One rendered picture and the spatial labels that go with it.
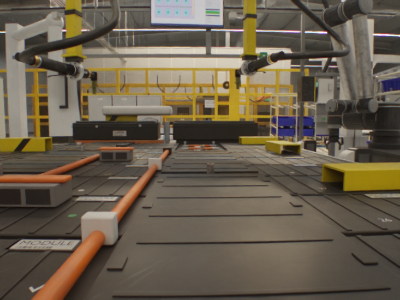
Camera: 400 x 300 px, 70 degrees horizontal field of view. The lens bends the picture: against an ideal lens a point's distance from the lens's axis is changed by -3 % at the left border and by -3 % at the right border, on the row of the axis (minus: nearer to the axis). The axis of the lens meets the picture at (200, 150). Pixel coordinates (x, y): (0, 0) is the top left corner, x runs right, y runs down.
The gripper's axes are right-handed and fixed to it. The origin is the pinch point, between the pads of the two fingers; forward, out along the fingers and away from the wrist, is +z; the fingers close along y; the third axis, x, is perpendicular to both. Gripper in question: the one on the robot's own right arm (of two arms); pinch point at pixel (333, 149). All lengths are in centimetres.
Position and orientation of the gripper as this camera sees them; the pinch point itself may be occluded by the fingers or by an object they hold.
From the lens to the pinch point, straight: 251.9
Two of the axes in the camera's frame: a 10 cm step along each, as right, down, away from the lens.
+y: 9.9, 0.1, -1.2
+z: 0.0, 10.0, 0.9
